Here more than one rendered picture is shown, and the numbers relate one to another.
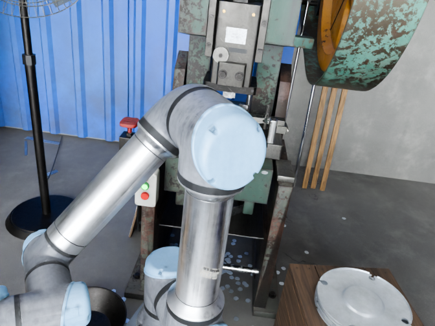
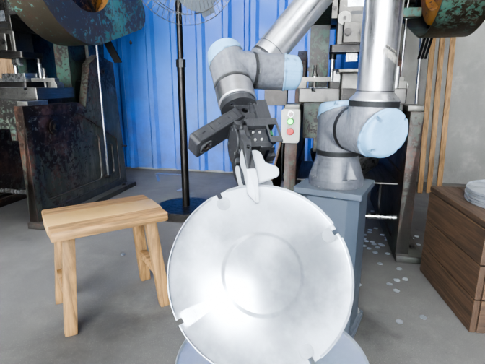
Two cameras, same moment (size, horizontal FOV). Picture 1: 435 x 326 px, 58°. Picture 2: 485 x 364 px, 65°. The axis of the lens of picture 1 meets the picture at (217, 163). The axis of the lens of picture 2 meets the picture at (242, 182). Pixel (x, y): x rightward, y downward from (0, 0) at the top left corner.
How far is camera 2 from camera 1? 0.70 m
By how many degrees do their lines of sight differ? 16
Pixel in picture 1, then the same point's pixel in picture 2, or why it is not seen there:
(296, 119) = not seen: hidden behind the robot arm
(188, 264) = (372, 47)
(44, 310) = (272, 55)
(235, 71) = (358, 28)
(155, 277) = (332, 107)
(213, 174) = not seen: outside the picture
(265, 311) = (408, 256)
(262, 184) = not seen: hidden behind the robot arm
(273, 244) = (411, 176)
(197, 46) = (317, 33)
